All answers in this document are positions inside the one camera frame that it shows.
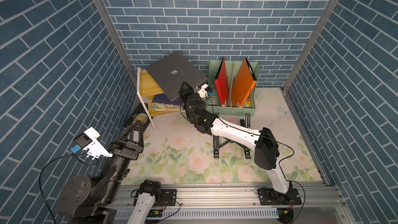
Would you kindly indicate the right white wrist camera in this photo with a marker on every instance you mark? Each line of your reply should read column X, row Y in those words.
column 205, row 91

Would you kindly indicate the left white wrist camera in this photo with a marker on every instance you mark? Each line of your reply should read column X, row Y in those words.
column 88, row 142

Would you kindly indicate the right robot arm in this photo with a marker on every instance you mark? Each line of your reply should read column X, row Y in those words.
column 262, row 142

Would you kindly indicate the red file folder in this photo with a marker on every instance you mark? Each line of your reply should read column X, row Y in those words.
column 221, row 83

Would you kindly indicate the grey laptop computer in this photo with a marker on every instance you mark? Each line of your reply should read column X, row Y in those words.
column 173, row 70

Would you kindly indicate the orange file folder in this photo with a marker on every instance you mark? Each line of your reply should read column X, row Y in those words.
column 245, row 81

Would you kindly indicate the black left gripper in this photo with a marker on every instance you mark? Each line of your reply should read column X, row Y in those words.
column 133, row 149

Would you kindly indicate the floral table mat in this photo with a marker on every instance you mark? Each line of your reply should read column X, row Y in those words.
column 176, row 153

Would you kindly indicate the wooden white-framed shelf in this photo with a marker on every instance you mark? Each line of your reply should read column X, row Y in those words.
column 147, row 88

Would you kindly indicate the dark blue book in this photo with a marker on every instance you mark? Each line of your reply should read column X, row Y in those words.
column 163, row 99

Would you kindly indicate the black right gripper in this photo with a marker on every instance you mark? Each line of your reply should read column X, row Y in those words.
column 187, row 94

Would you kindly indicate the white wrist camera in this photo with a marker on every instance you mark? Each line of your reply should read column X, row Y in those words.
column 205, row 91
column 88, row 142

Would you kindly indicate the black folding laptop stand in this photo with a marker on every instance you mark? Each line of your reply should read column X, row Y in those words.
column 225, row 132

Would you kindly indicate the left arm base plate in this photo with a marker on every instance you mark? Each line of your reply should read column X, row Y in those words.
column 168, row 198

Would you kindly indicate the aluminium frame rail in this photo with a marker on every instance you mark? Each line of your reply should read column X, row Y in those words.
column 240, row 204

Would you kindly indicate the yellow-green illustrated book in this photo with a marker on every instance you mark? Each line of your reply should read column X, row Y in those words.
column 161, row 107

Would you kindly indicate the mint green file organizer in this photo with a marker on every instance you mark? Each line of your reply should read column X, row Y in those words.
column 213, row 104

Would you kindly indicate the small black circuit board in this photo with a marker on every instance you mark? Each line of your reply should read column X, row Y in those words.
column 155, row 213

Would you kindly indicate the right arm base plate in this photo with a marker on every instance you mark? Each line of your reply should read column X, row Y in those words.
column 271, row 197

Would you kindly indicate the black book gold emblem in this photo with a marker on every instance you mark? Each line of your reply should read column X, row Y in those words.
column 138, row 115

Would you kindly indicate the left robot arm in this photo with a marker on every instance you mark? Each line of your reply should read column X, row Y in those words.
column 85, row 199

